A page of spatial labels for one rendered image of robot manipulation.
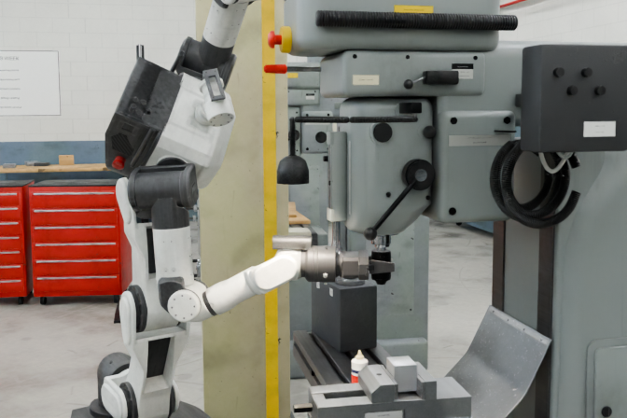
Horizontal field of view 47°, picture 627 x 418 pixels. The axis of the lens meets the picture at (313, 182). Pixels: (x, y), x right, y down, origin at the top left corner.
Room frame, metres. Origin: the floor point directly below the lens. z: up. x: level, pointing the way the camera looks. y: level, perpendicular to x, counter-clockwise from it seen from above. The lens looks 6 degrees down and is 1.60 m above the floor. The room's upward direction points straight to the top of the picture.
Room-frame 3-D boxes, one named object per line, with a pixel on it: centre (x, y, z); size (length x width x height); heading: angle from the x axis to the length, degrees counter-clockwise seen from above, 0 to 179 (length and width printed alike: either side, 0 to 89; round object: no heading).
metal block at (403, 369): (1.56, -0.20, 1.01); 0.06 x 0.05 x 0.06; 10
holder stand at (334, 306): (2.14, -0.09, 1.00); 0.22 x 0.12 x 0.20; 22
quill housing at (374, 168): (1.71, -0.17, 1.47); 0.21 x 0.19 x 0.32; 12
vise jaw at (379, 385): (1.55, -0.14, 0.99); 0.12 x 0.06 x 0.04; 10
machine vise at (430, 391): (1.56, -0.17, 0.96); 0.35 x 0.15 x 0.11; 100
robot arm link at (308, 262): (1.73, 0.04, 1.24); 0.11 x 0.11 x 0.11; 87
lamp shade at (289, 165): (1.58, 0.05, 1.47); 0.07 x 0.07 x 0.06
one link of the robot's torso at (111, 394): (2.26, 0.57, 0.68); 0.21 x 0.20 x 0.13; 34
